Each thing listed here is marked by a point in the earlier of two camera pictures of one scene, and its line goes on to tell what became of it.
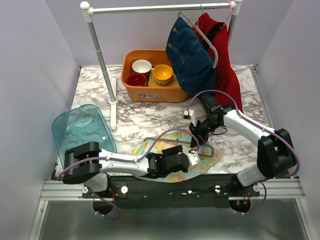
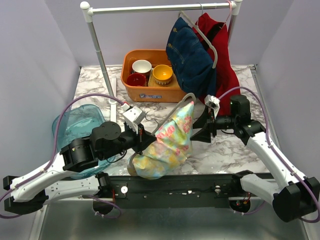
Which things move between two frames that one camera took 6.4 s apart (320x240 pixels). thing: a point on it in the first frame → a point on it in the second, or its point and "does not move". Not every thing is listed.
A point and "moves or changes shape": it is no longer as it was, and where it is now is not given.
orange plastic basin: x=144 y=93 does not move
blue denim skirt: x=193 y=59 does not move
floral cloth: x=209 y=158 moves or changes shape
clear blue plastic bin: x=82 y=124 does not move
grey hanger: x=178 y=139 → x=130 y=162
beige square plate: x=174 y=82 does not move
